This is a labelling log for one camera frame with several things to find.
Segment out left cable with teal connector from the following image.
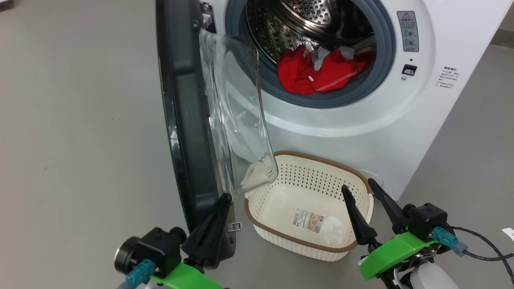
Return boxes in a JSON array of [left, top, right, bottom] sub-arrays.
[[116, 259, 155, 289]]

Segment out black round glass washer door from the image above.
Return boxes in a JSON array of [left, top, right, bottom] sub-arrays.
[[156, 0, 279, 258]]

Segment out red garment with stitched hem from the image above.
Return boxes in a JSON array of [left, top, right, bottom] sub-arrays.
[[313, 48, 376, 93]]

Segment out stainless steel washing machine drum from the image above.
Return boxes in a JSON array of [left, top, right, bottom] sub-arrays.
[[246, 0, 376, 65]]

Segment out thin white floor cable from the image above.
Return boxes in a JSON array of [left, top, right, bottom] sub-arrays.
[[353, 169, 385, 188]]

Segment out cream perforated laundry basket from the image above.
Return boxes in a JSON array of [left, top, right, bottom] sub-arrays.
[[244, 151, 374, 262]]

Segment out product label sticker with barcode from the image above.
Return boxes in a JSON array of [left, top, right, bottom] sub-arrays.
[[291, 208, 325, 234]]

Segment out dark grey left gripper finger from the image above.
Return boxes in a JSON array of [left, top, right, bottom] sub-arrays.
[[181, 193, 234, 258], [202, 208, 237, 270]]

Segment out cable with teal connector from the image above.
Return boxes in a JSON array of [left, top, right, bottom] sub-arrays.
[[116, 259, 155, 289], [433, 226, 514, 282]]

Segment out right cable with teal connector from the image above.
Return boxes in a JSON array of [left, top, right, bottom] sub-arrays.
[[433, 226, 514, 282]]

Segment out white grey cloth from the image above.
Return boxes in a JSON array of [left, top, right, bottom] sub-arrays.
[[311, 45, 356, 71]]

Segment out grey rubber door gasket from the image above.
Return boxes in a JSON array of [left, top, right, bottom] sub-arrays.
[[225, 0, 396, 109]]

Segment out white front-load washing machine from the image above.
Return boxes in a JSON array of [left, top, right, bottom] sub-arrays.
[[201, 0, 514, 201]]

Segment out grey warning sticker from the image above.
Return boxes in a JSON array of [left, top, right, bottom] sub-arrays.
[[397, 11, 419, 53]]

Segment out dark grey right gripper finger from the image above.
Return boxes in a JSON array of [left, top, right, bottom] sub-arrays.
[[341, 184, 378, 246], [367, 178, 411, 235]]

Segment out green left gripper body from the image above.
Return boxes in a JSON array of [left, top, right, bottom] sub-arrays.
[[151, 256, 224, 289]]

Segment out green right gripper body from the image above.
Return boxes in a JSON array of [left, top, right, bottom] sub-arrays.
[[357, 231, 443, 281]]

